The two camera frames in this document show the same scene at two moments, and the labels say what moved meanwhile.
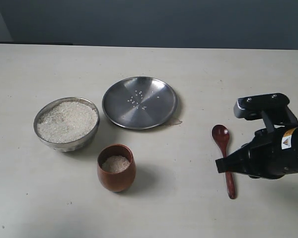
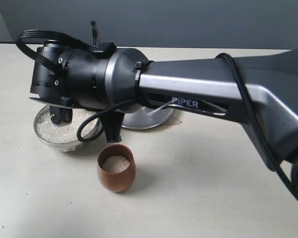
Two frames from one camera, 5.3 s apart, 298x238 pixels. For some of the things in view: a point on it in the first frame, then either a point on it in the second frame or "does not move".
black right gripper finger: [238, 161] to [112, 121]
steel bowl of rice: [66, 124] does not move
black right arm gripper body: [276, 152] to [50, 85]
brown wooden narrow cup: [116, 167] does not move
